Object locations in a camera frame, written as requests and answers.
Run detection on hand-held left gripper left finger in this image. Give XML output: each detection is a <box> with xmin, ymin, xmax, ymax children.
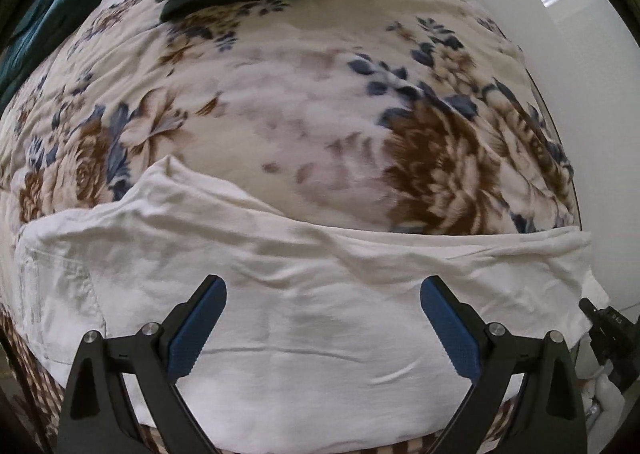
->
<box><xmin>56</xmin><ymin>274</ymin><xmax>228</xmax><ymax>454</ymax></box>

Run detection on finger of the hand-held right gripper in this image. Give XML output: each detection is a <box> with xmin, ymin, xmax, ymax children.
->
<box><xmin>579</xmin><ymin>298</ymin><xmax>628</xmax><ymax>392</ymax></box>

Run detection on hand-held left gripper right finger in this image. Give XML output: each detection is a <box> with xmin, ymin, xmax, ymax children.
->
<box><xmin>420</xmin><ymin>275</ymin><xmax>590</xmax><ymax>454</ymax></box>

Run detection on white pants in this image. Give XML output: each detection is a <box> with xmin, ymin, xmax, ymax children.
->
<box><xmin>17</xmin><ymin>154</ymin><xmax>608</xmax><ymax>452</ymax></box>

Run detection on floral bedspread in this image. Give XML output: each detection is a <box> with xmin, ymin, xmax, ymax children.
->
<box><xmin>0</xmin><ymin>0</ymin><xmax>583</xmax><ymax>385</ymax></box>

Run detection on white headboard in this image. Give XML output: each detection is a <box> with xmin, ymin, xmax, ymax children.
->
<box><xmin>400</xmin><ymin>0</ymin><xmax>640</xmax><ymax>335</ymax></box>

